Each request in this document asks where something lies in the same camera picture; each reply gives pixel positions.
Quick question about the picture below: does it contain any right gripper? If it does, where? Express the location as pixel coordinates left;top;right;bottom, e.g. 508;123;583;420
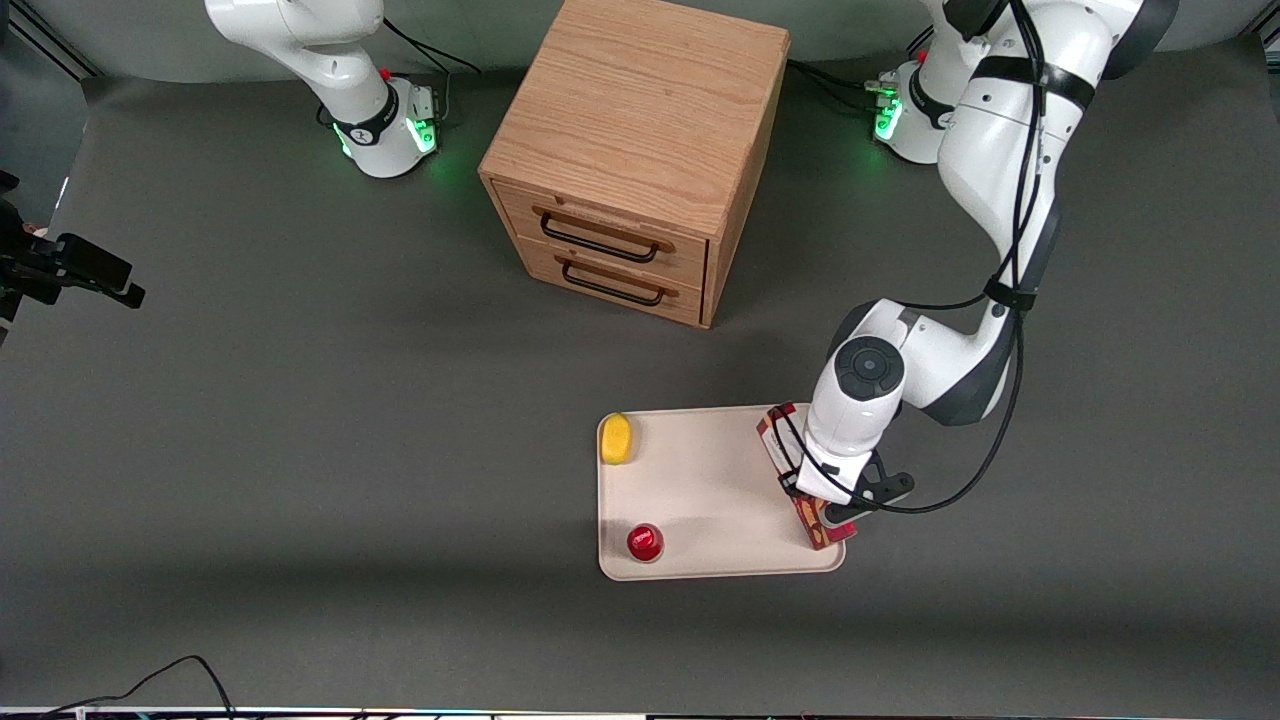
0;196;147;346

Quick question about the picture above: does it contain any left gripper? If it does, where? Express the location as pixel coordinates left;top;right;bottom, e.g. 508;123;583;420
778;443;875;528

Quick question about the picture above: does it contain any red cookie box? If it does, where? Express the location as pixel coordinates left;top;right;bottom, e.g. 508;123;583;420
756;402;860;552

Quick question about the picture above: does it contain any beige plastic tray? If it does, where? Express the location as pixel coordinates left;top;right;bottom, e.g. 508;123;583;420
597;403;847;582

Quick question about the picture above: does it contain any yellow lemon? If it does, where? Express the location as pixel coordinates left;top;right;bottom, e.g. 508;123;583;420
600;412;636;467

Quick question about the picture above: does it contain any wooden drawer front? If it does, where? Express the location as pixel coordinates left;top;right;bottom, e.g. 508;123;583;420
519;237;706;327
494;180;712;291

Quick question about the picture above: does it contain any wooden two-drawer cabinet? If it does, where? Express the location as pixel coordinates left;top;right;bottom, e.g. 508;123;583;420
478;0;792;330

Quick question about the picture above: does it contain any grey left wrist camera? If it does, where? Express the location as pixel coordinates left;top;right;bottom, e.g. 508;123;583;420
826;453;916;527

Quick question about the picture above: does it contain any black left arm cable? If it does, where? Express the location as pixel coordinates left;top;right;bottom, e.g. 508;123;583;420
868;0;1051;517

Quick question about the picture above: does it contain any black metal drawer handle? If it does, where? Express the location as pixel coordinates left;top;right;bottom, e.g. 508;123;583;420
555;255;680;308
532;205;677;265

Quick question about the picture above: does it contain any thin black table cable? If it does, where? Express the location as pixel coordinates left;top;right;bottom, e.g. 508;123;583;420
38;655;237;720

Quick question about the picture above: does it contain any black right base cable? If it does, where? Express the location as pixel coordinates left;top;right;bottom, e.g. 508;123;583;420
384;15;482;127

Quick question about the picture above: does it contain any black base cable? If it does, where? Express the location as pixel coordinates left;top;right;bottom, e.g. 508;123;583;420
787;34;933;117
384;15;482;127

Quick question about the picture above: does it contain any black left base cable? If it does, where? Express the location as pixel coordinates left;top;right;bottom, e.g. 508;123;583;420
787;34;933;117

